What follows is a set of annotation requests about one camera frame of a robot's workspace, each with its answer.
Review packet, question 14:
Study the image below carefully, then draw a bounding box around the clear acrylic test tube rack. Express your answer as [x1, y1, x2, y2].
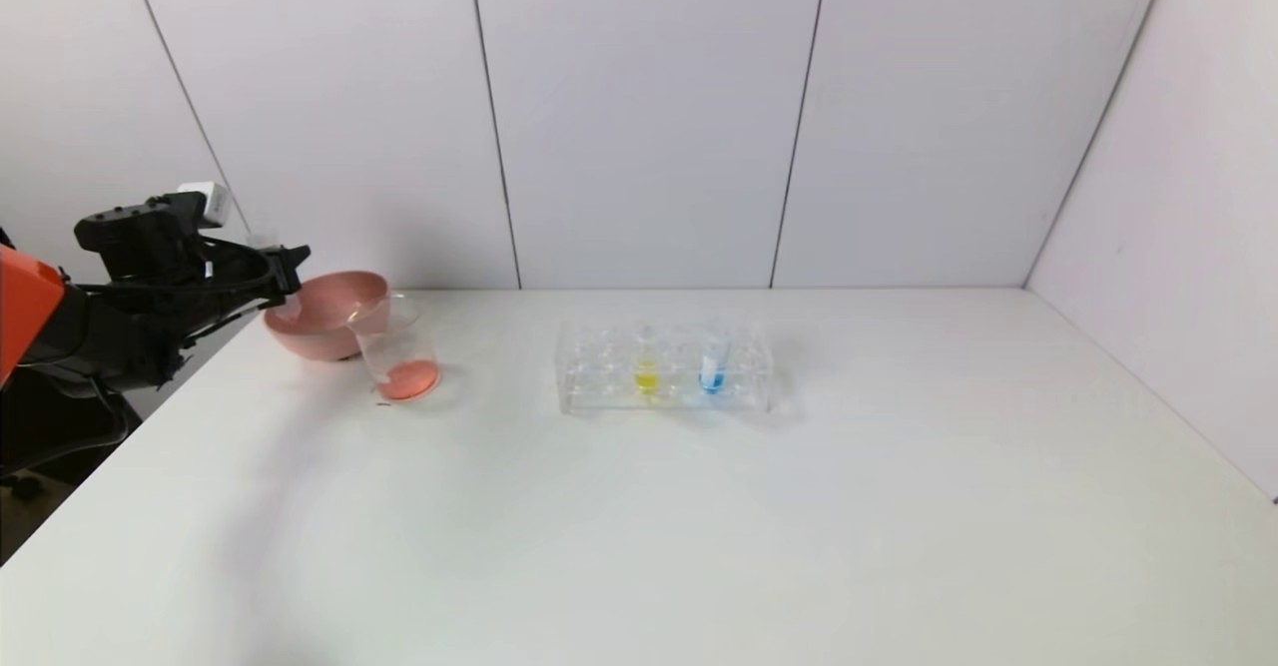
[555, 321, 776, 416]

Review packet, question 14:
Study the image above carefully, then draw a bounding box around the test tube with blue pigment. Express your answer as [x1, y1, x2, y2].
[697, 325, 732, 396]

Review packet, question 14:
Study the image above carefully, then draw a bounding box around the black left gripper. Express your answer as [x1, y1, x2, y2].
[198, 244, 312, 310]

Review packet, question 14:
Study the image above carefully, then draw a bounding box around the test tube with yellow pigment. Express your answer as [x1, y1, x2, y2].
[631, 323, 662, 403]

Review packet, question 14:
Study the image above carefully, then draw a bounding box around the test tube with red pigment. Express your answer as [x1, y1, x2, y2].
[248, 234, 303, 324]

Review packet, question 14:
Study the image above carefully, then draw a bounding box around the clear plastic beaker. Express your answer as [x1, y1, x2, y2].
[346, 294, 441, 405]

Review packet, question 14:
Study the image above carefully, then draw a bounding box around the pink plastic bowl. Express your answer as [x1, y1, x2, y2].
[264, 271, 392, 363]

